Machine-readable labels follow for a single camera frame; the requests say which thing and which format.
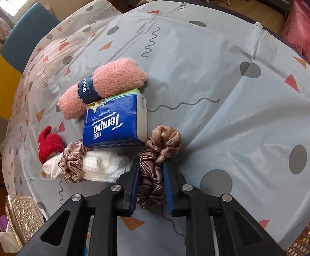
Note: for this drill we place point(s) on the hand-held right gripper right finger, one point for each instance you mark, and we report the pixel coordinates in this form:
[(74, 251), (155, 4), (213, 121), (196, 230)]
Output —
[(169, 189)]

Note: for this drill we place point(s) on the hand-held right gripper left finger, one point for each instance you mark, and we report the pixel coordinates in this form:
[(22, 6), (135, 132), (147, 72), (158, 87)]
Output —
[(133, 189)]

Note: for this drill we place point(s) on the brown satin scrunchie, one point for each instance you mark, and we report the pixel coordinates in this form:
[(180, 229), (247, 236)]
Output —
[(149, 165), (72, 162)]

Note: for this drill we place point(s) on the white waffle cloth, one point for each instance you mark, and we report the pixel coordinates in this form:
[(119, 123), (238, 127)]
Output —
[(101, 165)]

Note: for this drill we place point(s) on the blue tissue packet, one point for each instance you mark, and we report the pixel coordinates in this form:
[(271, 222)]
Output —
[(112, 128)]

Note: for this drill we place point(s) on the red christmas sock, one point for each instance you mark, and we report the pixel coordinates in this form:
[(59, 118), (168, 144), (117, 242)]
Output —
[(49, 144)]

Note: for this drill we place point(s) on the pink towel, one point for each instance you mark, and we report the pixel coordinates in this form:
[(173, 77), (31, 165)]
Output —
[(112, 80)]

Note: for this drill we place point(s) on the printed plastic tablecloth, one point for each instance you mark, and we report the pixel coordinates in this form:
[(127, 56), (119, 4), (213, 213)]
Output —
[(210, 85)]

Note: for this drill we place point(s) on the gold embossed tissue box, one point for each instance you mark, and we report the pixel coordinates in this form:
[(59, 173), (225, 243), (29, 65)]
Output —
[(24, 218)]

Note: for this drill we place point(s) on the woven mat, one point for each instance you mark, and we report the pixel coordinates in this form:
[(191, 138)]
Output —
[(309, 237)]

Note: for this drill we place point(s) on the grey yellow blue headboard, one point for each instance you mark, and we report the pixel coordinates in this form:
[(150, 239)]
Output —
[(24, 40)]

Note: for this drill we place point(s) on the pink blanket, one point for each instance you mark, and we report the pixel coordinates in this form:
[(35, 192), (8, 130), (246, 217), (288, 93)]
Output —
[(304, 26)]

